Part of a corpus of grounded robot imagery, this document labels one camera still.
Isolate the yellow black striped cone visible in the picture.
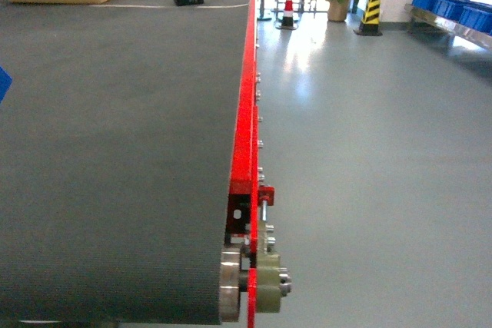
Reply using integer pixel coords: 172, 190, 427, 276
354, 0, 382, 36

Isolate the red white traffic cone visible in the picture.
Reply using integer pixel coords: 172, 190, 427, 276
275, 0, 298, 31

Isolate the stainless steel flow rack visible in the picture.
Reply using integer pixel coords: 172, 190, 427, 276
404, 0, 491, 51

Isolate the red conveyor table frame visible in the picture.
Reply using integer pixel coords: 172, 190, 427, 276
220, 0, 292, 327

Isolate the blue square plastic part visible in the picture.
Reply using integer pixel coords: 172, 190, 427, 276
0, 67, 12, 102

